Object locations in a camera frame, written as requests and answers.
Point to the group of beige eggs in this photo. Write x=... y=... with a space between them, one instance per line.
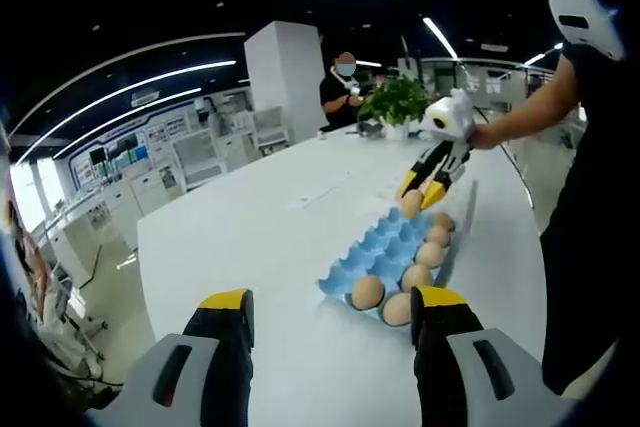
x=429 y=253

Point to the small grey device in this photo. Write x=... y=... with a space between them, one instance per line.
x=371 y=130

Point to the ceiling light bar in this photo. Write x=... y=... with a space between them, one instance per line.
x=440 y=37

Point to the person's right hand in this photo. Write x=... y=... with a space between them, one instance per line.
x=484 y=138

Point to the white table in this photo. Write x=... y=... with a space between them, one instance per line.
x=250 y=247

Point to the wall display shelving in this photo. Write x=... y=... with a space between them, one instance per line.
x=125 y=147

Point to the person in black shirt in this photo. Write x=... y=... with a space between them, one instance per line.
x=590 y=222

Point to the ceiling air vent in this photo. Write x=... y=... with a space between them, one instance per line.
x=145 y=96

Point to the white chest device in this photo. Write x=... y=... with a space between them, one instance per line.
x=585 y=7

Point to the blue egg tray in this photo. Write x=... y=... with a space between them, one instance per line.
x=380 y=257

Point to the white cabinet row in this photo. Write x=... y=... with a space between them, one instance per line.
x=145 y=192

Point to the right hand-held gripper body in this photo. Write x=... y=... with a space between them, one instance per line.
x=452 y=114

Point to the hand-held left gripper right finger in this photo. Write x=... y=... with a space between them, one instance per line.
x=457 y=377

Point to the white mesh chair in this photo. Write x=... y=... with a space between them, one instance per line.
x=200 y=157
x=270 y=127

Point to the green potted plant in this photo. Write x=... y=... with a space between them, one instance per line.
x=395 y=99

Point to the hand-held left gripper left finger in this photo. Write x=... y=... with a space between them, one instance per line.
x=205 y=372

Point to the single beige egg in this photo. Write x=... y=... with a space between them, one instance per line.
x=411 y=206

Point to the white office chair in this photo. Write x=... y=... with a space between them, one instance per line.
x=65 y=307

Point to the white plant pot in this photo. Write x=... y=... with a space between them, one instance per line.
x=397 y=131

